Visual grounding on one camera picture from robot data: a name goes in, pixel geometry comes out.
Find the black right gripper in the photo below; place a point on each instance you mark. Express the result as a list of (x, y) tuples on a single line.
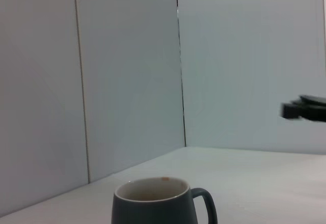
[(315, 110)]

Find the grey ceramic cup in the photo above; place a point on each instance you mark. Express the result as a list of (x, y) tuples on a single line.
[(152, 208)]

